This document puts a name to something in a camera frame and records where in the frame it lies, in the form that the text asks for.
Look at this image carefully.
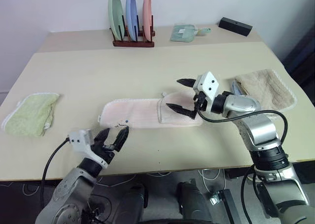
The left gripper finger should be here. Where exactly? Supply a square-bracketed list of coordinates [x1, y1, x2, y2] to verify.
[94, 128, 112, 147]
[113, 126, 130, 153]

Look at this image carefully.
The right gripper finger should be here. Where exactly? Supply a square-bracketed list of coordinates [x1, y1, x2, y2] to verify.
[165, 102, 199, 120]
[176, 78, 198, 88]

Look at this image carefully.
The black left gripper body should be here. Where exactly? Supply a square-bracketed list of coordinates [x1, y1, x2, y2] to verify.
[91, 144, 117, 165]

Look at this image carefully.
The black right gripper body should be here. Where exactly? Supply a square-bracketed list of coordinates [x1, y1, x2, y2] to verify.
[193, 91, 208, 112]

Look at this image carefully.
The pink towel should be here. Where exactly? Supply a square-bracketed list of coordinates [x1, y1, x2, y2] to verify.
[96, 91, 204, 129]

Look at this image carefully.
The beige towel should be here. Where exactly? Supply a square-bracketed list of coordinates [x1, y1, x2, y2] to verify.
[231, 68, 298, 114]

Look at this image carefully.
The green towel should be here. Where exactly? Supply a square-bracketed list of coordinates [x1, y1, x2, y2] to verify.
[0, 93, 61, 138]

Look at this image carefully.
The folded teal cloth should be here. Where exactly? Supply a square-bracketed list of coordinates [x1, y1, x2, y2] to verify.
[169, 24, 198, 43]

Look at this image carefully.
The dark rounded shape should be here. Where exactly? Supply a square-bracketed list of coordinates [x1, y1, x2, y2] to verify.
[176, 180, 214, 224]
[115, 183, 149, 224]

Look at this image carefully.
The dark wooden plate rack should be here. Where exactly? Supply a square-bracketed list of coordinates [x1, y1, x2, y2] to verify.
[109, 14, 156, 48]

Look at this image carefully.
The black rectangular box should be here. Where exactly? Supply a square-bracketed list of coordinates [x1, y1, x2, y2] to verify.
[218, 16, 254, 37]

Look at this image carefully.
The pink plate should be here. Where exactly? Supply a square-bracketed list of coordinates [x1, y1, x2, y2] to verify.
[142, 0, 154, 42]

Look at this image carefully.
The blue plate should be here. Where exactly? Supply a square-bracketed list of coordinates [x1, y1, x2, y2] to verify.
[125, 0, 139, 41]

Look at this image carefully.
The silver caster wheel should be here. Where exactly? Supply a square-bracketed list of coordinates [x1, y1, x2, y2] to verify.
[209, 190, 222, 205]

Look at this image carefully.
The green plate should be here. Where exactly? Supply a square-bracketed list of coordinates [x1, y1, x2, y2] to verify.
[107, 0, 125, 41]

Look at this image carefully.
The black metal bar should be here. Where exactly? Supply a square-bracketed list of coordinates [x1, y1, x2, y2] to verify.
[218, 189, 244, 224]

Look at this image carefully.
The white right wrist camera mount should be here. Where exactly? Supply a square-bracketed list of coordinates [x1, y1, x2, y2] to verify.
[192, 71, 220, 112]

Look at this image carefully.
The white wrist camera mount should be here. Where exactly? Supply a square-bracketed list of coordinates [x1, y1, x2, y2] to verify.
[192, 71, 220, 112]
[67, 128, 109, 170]

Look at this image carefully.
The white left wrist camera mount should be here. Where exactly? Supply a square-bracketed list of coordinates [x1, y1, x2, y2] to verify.
[67, 128, 109, 170]

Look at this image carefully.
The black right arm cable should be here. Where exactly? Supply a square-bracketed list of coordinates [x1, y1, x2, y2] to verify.
[196, 109, 289, 158]

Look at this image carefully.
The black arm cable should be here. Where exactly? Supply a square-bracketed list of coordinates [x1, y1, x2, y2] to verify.
[196, 109, 289, 158]
[40, 137, 71, 210]

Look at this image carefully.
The white floor cable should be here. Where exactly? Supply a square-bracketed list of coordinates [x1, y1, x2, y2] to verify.
[199, 168, 229, 194]
[95, 174, 139, 188]
[21, 181, 40, 198]

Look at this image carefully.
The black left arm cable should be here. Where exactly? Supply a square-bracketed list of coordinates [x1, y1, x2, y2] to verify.
[40, 137, 71, 210]

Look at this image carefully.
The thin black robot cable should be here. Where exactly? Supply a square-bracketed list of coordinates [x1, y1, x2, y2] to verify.
[240, 165, 258, 208]

